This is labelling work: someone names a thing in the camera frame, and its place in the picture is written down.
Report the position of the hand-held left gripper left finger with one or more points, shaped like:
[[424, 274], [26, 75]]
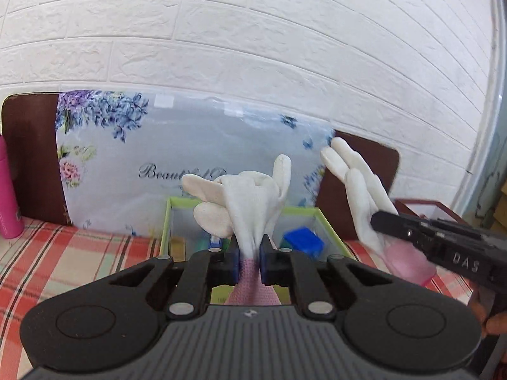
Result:
[[234, 263]]

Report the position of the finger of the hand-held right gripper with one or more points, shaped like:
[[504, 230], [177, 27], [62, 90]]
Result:
[[396, 227]]

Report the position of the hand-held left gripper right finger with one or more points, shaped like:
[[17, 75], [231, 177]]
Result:
[[266, 263]]

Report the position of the white glove pink cuff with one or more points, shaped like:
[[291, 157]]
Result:
[[245, 206], [364, 206]]

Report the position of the blue small box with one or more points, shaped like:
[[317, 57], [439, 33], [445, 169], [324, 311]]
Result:
[[303, 243]]

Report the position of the light green box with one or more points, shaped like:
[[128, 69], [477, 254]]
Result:
[[332, 237]]

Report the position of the person's right hand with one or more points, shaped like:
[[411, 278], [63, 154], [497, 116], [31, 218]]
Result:
[[497, 324]]

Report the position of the brown cardboard box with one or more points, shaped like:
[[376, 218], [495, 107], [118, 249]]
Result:
[[431, 208]]

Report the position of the floral bedding plastic package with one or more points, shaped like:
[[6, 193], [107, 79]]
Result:
[[178, 146]]

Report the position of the plaid bed sheet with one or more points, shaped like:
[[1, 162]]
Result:
[[79, 253]]

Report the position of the floral pillow headboard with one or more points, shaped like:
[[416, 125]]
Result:
[[31, 158]]

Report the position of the pink thermos bottle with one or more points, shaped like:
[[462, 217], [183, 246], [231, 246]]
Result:
[[8, 198]]

